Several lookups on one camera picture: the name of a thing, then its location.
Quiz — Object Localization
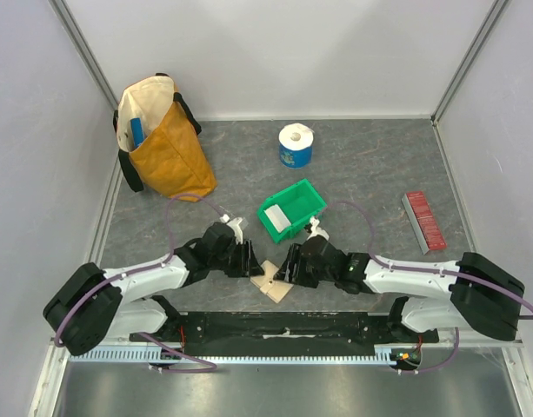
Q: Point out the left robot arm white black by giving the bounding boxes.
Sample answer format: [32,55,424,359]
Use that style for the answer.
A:
[43,216,263,356]

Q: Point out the white credit card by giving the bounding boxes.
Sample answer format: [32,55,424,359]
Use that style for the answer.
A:
[264,204,291,233]

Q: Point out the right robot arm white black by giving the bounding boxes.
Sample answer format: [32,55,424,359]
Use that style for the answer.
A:
[274,235,524,342]

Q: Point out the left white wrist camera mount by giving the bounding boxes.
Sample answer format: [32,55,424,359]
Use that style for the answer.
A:
[220,214,248,244]

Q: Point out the beige leather card holder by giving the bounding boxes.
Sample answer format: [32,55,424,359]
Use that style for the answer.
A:
[250,261,293,303]

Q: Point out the red and grey box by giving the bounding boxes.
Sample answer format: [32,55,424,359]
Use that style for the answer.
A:
[402,191,447,255]

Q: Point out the white slotted cable duct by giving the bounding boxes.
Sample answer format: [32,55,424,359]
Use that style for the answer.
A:
[69,344,396,366]

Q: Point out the blue item in bag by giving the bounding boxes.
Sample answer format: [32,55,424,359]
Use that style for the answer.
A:
[130,117,145,149]

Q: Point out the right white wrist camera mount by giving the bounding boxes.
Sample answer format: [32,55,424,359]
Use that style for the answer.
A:
[304,216,330,241]

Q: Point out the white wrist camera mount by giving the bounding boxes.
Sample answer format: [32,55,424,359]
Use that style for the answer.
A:
[304,216,330,241]
[220,214,248,244]

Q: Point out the orange tote bag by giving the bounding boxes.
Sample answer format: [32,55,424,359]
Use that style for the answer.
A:
[112,73,217,202]

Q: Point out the toilet paper roll blue wrap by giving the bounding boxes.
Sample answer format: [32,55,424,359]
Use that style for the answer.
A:
[278,122,314,169]

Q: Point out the green plastic bin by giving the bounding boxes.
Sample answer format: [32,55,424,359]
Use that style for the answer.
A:
[257,179,327,243]

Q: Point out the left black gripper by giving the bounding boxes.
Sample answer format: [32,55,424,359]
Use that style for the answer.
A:
[210,239,264,278]

